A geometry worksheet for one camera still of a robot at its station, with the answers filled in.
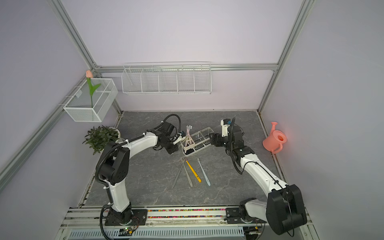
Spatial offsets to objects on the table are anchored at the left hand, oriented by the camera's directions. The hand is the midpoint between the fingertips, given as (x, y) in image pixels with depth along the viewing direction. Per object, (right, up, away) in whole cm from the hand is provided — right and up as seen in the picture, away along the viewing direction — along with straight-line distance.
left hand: (175, 148), depth 94 cm
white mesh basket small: (-48, +24, -17) cm, 57 cm away
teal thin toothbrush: (+18, -15, -7) cm, 25 cm away
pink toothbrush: (+10, +9, -2) cm, 13 cm away
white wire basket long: (-7, +47, +5) cm, 47 cm away
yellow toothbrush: (+14, -16, -8) cm, 22 cm away
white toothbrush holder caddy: (+14, +5, -4) cm, 15 cm away
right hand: (+24, +10, -10) cm, 28 cm away
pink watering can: (+61, +4, -3) cm, 61 cm away
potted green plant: (-42, +8, -11) cm, 45 cm away
